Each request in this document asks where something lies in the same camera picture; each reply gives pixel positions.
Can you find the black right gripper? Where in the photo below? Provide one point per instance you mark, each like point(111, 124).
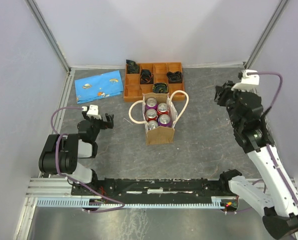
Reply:
point(218, 89)

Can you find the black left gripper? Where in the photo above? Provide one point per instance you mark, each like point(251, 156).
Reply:
point(105, 125)

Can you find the purple can front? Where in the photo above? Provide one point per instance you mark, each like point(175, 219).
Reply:
point(152, 125)

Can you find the purple can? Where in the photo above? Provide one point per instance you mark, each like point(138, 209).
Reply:
point(151, 103)
point(164, 120)
point(152, 125)

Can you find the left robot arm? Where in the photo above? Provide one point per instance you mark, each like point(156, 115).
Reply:
point(60, 154)

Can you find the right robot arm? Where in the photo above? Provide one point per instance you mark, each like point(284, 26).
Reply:
point(279, 210)

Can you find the blue patterned folded cloth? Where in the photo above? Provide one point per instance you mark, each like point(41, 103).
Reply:
point(97, 87)

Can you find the orange wooden compartment tray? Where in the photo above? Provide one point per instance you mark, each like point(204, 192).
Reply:
point(134, 91)

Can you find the dark rolled tie right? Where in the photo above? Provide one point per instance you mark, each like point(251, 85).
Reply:
point(175, 77)

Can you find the dark rolled tie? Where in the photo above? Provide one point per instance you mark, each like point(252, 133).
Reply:
point(175, 77)
point(160, 88)
point(132, 67)
point(146, 77)

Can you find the red can middle left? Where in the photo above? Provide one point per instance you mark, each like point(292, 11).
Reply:
point(151, 115)

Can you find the red can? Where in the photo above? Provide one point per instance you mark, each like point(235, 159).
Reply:
point(162, 109)
point(151, 115)

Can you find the purple can back left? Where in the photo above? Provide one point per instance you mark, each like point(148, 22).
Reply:
point(151, 103)

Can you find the dark rolled tie top left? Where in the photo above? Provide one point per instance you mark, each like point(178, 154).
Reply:
point(132, 67)

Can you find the dark rolled tie bottom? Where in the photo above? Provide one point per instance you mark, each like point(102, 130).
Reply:
point(160, 88)

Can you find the dark rolled tie middle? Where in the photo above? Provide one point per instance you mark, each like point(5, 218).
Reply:
point(146, 77)

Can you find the red can back right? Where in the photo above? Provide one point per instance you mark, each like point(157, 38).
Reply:
point(162, 109)

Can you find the purple can middle right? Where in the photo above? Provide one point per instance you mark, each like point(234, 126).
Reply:
point(164, 120)

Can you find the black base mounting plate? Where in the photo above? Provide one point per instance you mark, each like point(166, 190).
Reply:
point(161, 191)

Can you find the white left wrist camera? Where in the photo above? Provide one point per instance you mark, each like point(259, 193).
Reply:
point(92, 111)

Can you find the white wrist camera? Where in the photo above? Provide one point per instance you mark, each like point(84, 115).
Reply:
point(92, 111)
point(249, 79)

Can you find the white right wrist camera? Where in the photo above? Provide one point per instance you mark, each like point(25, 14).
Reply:
point(249, 79)

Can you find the light blue cable duct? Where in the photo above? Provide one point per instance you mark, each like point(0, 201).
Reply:
point(77, 202)

